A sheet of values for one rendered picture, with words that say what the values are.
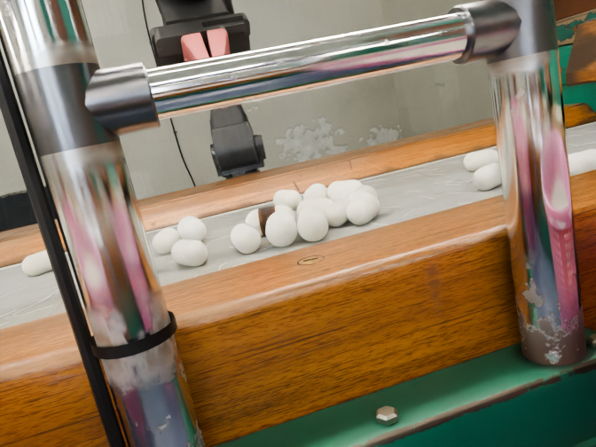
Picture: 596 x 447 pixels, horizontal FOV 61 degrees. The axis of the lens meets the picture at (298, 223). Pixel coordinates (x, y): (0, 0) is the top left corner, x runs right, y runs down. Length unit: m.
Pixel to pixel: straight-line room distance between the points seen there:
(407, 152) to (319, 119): 2.04
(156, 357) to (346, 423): 0.07
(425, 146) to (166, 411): 0.50
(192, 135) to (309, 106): 0.61
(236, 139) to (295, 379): 0.68
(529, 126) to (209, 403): 0.15
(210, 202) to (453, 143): 0.29
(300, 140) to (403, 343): 2.41
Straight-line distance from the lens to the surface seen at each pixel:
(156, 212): 0.55
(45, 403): 0.20
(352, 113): 2.71
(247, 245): 0.34
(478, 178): 0.41
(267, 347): 0.19
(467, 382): 0.21
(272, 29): 2.62
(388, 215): 0.38
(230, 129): 0.86
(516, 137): 0.19
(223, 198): 0.55
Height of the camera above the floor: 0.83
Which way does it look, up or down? 12 degrees down
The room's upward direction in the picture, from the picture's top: 12 degrees counter-clockwise
